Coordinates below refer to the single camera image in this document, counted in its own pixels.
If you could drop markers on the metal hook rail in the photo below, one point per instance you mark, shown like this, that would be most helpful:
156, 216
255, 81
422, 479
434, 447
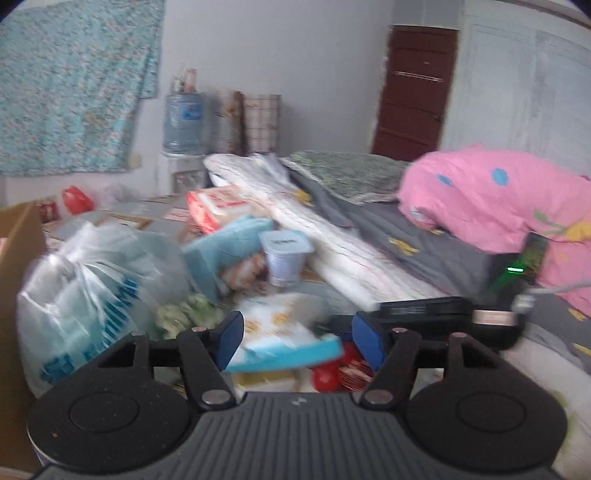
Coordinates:
418, 76

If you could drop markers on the orange printed packet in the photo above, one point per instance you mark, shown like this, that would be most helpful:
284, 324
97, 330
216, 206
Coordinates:
244, 272

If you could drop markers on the red plastic bag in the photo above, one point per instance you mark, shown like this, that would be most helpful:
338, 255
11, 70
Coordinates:
76, 199

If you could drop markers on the red tissue pack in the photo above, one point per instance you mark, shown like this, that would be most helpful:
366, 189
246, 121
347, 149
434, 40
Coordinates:
217, 205

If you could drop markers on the green patterned pillow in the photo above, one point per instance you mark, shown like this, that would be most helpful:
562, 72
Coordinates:
351, 175

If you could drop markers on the red can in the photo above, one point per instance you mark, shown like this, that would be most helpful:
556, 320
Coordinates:
48, 211

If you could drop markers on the clear plastic bag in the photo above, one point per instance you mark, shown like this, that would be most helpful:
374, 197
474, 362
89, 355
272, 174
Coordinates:
115, 194

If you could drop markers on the plaid rolled mat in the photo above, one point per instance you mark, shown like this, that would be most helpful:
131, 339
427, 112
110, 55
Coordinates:
261, 122

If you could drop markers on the teal floral curtain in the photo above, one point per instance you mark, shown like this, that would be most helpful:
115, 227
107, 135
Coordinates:
69, 83

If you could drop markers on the grey printed mat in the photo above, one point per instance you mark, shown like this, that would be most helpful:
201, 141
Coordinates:
161, 214

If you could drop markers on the white wardrobe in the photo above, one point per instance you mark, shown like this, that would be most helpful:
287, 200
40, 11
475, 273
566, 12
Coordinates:
521, 83

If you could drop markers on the cardboard box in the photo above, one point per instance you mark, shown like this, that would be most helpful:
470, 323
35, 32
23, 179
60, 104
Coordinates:
18, 277

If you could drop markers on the brown wooden door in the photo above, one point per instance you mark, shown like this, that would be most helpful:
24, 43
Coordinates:
413, 92

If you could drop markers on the light blue towel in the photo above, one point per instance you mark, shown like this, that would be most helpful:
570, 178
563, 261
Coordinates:
226, 249

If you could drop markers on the pink dotted blanket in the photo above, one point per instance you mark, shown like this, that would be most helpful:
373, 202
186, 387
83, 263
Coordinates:
485, 198

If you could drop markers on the floral rolled mat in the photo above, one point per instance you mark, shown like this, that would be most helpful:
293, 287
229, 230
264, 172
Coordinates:
226, 120

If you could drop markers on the white orange print packet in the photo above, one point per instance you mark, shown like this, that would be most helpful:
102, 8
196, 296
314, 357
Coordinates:
277, 332

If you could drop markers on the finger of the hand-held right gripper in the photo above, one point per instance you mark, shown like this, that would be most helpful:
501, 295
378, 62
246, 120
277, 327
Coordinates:
420, 308

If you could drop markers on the folded white quilt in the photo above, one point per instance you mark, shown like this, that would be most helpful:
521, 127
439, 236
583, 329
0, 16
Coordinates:
341, 244

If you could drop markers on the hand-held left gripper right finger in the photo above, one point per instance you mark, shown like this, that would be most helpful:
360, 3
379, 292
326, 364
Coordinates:
369, 339

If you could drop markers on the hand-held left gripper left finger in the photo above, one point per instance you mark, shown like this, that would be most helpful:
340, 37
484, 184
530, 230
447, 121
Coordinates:
228, 341

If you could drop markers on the white plastic bag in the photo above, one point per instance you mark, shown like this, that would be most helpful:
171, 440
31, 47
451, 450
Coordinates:
92, 295

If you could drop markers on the white plastic tub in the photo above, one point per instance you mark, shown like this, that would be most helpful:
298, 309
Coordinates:
284, 258

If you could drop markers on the red snack packet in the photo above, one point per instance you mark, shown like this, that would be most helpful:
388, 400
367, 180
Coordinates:
341, 369

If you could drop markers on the green fuzzy cloth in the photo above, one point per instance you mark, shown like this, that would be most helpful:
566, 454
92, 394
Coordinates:
184, 314

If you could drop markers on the blue water bottle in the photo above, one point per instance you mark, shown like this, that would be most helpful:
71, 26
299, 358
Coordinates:
182, 124

